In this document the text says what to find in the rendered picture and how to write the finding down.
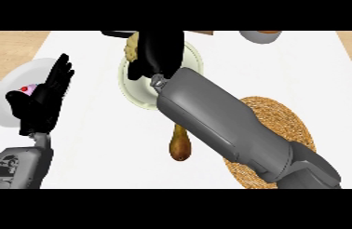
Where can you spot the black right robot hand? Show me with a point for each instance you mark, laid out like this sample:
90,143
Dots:
159,52

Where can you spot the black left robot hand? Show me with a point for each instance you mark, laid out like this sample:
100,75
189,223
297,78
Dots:
44,99

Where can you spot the pale yellow squash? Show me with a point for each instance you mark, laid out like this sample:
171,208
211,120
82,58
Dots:
132,49

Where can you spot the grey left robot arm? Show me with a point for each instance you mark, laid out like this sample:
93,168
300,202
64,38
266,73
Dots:
23,164

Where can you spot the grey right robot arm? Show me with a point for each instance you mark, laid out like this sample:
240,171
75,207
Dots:
220,121

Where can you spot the pale green bowl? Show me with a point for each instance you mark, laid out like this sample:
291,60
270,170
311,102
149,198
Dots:
138,94

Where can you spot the round woven straw placemat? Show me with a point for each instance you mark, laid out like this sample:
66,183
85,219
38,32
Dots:
285,118

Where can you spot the pink cupcake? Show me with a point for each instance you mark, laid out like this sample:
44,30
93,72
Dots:
29,89

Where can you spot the white plate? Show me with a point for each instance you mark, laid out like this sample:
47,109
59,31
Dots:
23,74

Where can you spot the brown flat object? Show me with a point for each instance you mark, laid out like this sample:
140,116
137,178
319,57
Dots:
199,32

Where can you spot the grey round pot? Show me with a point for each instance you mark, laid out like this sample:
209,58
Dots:
260,37

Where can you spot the brown pear-shaped gourd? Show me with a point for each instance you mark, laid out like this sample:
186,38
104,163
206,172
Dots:
180,147

